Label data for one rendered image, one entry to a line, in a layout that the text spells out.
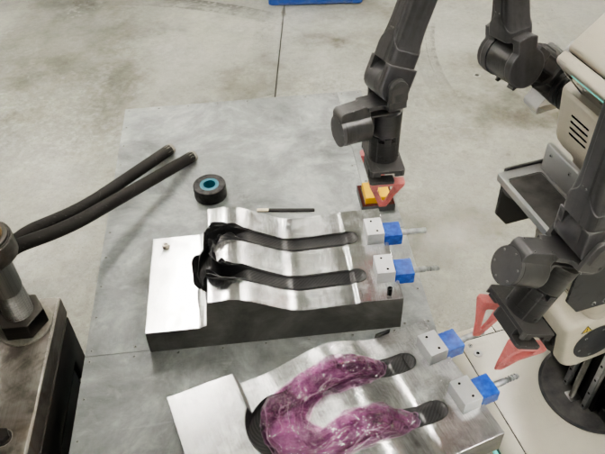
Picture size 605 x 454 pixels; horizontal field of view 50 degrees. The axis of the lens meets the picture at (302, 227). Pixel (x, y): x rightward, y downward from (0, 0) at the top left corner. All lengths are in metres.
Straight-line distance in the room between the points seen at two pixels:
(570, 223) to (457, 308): 1.51
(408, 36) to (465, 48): 2.85
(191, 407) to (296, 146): 0.88
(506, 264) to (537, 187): 0.41
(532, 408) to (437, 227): 1.04
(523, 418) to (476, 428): 0.73
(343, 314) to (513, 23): 0.61
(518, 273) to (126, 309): 0.83
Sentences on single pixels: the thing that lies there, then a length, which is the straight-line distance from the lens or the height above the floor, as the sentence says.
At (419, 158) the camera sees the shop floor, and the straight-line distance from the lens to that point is 3.07.
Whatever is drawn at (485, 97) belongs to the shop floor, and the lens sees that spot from 3.55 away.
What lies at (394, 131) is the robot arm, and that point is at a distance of 1.20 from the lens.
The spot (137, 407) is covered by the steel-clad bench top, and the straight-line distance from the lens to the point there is 1.29.
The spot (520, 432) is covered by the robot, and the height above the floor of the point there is 0.28.
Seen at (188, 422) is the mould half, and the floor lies 0.91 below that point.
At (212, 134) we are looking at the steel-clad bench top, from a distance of 1.86.
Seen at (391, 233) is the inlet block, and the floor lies 0.90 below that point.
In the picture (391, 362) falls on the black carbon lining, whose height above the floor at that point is 0.85.
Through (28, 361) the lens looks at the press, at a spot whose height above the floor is 0.78.
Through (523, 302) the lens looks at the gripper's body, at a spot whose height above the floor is 1.11.
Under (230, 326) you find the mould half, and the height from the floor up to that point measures 0.86.
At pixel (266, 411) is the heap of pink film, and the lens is 1.13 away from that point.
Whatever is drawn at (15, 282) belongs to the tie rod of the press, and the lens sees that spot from 1.39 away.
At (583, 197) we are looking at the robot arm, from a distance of 0.93.
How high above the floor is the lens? 1.86
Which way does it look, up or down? 44 degrees down
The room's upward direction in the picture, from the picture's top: 2 degrees counter-clockwise
